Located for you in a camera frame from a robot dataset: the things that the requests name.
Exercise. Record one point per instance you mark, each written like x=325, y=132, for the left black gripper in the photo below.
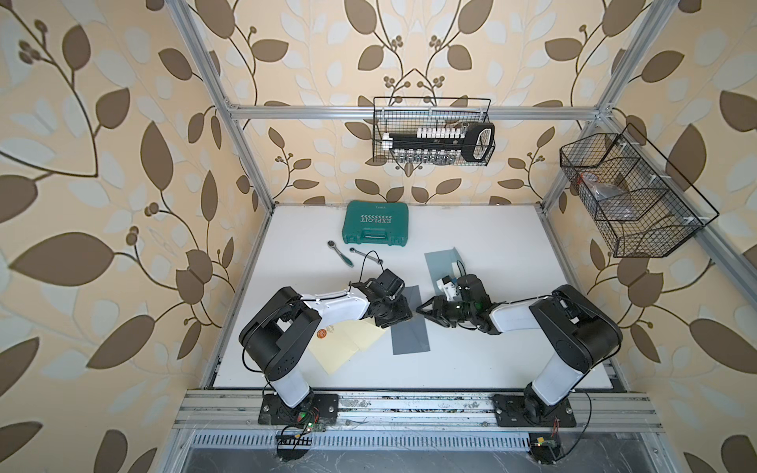
x=404, y=313

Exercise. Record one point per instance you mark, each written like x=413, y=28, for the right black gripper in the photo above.
x=438, y=305

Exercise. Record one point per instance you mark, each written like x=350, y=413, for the dark grey envelope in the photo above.
x=411, y=336

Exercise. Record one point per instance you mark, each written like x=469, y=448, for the light blue envelope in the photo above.
x=444, y=263

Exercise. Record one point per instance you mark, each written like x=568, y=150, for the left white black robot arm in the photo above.
x=278, y=335

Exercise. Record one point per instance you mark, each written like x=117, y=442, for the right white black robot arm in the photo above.
x=581, y=335

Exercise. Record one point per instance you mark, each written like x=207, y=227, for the yellow envelope red seal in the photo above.
x=333, y=346

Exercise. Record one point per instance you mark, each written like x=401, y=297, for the silver combination wrench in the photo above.
x=371, y=255

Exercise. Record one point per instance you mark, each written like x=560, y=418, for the green tool case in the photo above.
x=376, y=223

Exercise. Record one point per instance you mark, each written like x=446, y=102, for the black socket set holder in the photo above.
x=463, y=144

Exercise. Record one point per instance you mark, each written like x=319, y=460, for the clear plastic bag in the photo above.
x=610, y=201

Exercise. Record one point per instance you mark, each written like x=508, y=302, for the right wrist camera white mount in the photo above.
x=448, y=286

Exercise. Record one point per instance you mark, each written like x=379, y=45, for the ratchet wrench green handle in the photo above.
x=345, y=259

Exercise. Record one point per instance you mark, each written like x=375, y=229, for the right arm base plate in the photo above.
x=520, y=410

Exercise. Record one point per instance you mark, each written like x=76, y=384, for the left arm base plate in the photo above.
x=316, y=408

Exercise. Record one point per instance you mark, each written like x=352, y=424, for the left electronics board with wires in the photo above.
x=294, y=440

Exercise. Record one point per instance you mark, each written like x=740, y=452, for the electronics board with wires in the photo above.
x=545, y=448
x=294, y=440

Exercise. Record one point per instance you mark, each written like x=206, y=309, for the right electronics board with wires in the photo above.
x=545, y=448

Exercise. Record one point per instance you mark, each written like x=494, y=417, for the black wire basket back wall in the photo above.
x=406, y=114

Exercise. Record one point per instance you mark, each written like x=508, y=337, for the black wire basket wall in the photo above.
x=406, y=114
x=643, y=204

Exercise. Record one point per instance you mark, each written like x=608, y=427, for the aluminium rail front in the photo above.
x=595, y=412

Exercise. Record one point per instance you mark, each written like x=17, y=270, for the black wire basket right wall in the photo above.
x=643, y=204

